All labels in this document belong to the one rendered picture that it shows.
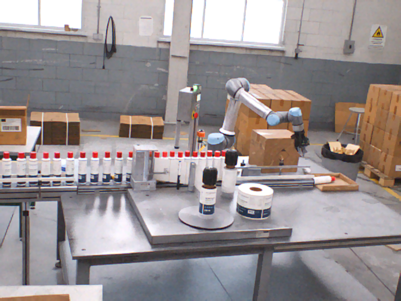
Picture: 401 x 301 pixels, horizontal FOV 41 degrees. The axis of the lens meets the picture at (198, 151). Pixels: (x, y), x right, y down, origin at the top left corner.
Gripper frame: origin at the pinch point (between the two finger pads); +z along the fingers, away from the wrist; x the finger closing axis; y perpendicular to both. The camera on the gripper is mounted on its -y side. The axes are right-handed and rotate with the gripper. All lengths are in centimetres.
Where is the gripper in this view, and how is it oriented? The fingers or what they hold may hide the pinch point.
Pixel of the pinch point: (302, 154)
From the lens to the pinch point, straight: 386.2
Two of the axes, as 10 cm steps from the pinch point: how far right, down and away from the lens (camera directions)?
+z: 2.4, 9.0, 3.7
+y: 3.0, 2.9, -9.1
